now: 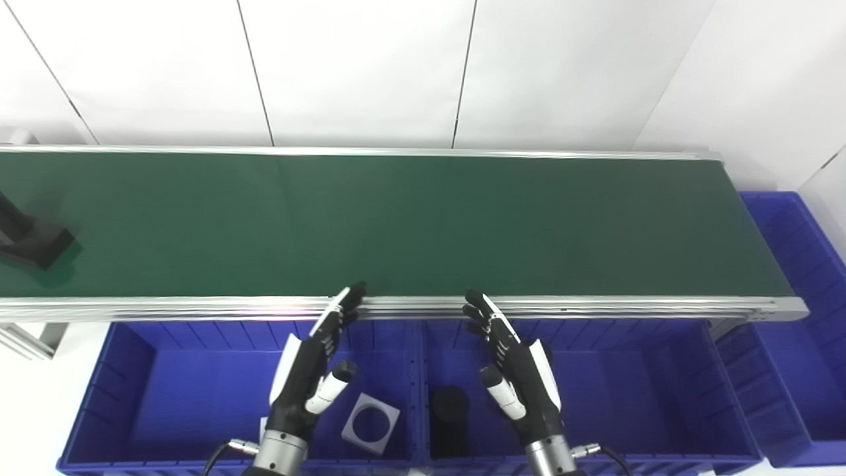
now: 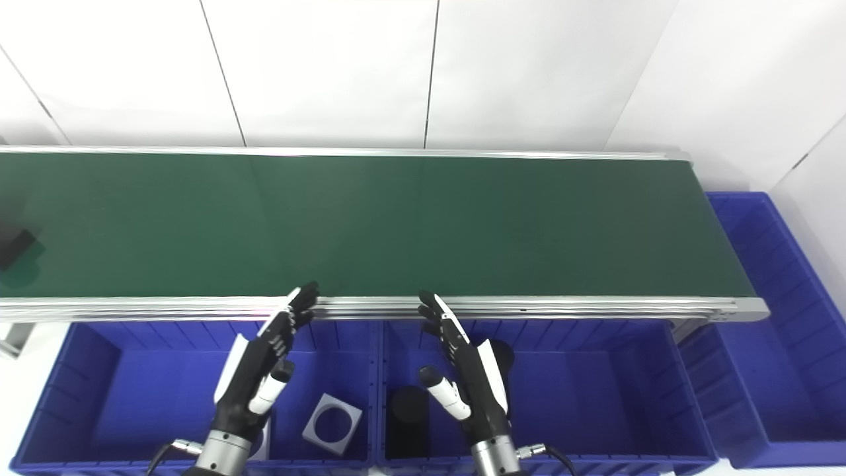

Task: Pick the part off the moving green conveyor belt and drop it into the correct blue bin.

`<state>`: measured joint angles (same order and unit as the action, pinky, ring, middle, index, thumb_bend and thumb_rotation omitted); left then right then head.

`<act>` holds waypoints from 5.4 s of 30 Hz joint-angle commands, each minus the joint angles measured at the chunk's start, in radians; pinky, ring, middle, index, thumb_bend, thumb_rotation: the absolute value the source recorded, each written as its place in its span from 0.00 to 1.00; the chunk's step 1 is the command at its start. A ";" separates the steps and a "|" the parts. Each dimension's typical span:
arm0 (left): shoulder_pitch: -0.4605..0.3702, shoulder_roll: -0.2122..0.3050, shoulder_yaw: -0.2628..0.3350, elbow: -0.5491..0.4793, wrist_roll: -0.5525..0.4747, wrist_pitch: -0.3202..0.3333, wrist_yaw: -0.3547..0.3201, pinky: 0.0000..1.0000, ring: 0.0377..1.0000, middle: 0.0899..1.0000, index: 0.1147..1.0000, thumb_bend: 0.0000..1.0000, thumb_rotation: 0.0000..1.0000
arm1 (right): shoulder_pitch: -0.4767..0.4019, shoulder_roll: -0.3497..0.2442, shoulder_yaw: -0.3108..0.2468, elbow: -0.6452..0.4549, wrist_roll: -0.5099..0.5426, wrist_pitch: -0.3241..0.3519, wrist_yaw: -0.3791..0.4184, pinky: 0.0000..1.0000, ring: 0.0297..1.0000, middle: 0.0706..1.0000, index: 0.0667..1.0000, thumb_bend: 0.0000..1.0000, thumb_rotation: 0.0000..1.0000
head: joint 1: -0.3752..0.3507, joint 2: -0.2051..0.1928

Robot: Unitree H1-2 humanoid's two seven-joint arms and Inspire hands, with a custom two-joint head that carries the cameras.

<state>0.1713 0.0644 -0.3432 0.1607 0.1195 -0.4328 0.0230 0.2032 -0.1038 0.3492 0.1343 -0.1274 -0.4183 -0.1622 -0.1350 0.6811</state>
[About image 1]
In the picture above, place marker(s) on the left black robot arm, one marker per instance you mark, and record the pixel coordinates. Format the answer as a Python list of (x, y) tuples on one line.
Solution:
[(281, 453)]

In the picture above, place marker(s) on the aluminium conveyor leg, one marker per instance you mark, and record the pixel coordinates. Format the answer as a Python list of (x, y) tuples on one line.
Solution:
[(727, 328), (26, 337)]

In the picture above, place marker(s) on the black cylinder part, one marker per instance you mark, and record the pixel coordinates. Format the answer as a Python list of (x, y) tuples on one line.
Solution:
[(449, 416)]

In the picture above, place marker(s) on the white square part with hole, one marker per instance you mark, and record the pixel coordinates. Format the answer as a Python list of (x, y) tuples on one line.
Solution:
[(353, 433)]

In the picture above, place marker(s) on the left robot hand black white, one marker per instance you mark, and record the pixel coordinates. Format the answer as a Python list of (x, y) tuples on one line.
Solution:
[(297, 377)]

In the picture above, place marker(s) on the green conveyor belt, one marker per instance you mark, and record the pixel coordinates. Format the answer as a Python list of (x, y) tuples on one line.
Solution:
[(410, 225), (595, 307)]

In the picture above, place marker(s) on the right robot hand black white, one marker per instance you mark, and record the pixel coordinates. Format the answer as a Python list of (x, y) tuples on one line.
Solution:
[(529, 383)]

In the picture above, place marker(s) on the black cylinder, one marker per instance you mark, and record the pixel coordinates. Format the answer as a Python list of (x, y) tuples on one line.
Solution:
[(33, 241)]

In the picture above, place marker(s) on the blue plastic bin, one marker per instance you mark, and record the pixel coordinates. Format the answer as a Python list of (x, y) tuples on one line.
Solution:
[(628, 396), (800, 330), (185, 396)]

